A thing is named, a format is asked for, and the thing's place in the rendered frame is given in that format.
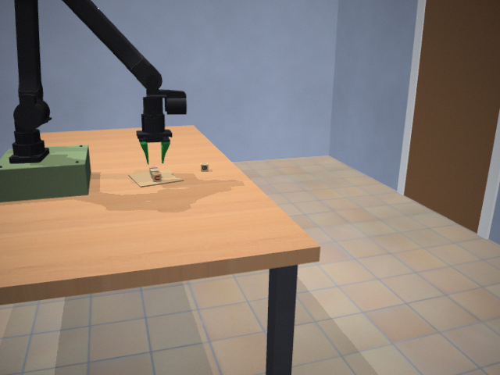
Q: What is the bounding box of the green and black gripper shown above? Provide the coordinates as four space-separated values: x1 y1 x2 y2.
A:
136 114 173 164

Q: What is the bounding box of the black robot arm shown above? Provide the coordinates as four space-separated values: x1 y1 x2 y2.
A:
9 0 187 163

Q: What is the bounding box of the beige flat mat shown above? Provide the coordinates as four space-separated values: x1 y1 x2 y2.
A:
128 170 184 188

